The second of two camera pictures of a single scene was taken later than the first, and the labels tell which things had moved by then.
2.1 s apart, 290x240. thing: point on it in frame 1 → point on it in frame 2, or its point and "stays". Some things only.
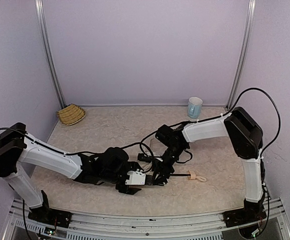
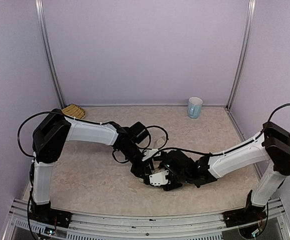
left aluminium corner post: (57, 82) stays
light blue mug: (194, 106) stays
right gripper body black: (165, 170) → (169, 181)
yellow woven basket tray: (71, 114) stays
